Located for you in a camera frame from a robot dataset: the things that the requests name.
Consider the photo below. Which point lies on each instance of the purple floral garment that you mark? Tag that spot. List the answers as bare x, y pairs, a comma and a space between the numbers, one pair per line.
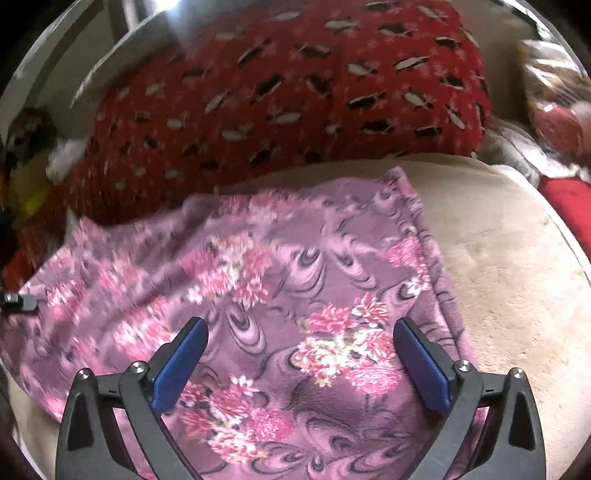
277, 286

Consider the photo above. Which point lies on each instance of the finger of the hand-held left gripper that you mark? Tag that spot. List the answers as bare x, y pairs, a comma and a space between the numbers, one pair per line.
18, 303

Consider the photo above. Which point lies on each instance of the beige fleece blanket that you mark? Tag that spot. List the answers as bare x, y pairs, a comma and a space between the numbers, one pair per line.
508, 277

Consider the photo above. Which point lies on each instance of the plain red cloth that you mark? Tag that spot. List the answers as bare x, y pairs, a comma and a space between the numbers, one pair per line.
568, 203

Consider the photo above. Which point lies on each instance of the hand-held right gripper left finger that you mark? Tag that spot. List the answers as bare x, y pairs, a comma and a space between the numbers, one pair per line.
180, 364

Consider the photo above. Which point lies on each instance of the red patterned blanket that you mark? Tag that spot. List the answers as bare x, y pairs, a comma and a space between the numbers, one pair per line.
300, 92

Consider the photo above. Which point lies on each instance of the white plastic bag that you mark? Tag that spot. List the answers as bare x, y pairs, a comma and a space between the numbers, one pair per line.
64, 157

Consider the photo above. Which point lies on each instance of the plastic-wrapped bundle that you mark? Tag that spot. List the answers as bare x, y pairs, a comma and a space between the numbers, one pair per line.
554, 124

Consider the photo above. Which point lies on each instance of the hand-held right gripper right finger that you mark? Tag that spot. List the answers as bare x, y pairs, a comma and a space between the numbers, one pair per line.
425, 364

